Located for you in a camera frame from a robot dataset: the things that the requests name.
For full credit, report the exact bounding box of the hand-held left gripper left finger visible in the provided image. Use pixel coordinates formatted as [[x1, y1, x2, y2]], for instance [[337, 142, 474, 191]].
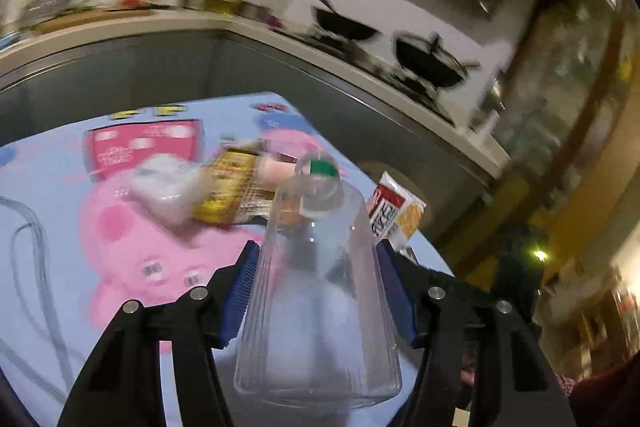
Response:
[[57, 241, 261, 427]]

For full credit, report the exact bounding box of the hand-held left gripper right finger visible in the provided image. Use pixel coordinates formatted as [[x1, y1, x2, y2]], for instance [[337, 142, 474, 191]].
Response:
[[376, 239, 576, 427]]

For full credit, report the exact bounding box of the clear plastic bottle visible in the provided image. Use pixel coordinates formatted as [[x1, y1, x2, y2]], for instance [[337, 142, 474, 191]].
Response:
[[234, 154, 403, 409]]

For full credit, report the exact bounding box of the white orange snack packet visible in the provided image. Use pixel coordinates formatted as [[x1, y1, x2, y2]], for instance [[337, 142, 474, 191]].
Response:
[[367, 172, 427, 253]]

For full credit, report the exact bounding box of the yellow brown snack packet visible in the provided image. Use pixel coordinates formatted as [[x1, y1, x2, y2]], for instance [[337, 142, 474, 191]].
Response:
[[192, 147, 266, 225]]

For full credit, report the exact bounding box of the pink shiny packet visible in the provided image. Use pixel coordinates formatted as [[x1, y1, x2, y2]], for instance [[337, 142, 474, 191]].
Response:
[[257, 154, 301, 188]]

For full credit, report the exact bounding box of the white wrapper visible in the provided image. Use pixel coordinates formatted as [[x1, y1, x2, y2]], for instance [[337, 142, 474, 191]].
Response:
[[131, 155, 211, 226]]

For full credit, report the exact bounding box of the person's dark red clothing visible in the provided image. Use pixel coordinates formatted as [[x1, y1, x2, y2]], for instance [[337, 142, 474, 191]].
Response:
[[550, 354, 640, 427]]

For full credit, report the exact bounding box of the dark glass door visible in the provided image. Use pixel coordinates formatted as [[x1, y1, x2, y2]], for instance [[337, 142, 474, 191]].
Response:
[[495, 0, 640, 268]]

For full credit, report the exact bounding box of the blue cartoon pig tablecloth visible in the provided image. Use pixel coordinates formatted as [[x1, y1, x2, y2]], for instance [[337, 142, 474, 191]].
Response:
[[0, 92, 456, 427]]

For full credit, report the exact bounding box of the gas stove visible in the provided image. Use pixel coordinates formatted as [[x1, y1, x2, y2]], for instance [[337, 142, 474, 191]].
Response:
[[290, 32, 456, 128]]

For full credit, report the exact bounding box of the black wok with lid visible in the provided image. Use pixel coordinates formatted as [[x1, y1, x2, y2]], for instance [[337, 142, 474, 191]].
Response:
[[392, 32, 481, 90]]

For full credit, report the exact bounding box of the grey kitchen counter cabinet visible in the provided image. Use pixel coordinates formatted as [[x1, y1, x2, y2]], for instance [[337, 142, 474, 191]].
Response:
[[0, 9, 511, 258]]

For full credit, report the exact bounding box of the round perforated metal plate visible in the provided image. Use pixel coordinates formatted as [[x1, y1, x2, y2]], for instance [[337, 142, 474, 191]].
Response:
[[17, 0, 83, 28]]

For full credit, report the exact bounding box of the black cable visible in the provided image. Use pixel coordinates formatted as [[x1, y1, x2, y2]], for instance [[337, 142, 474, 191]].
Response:
[[0, 197, 76, 403]]

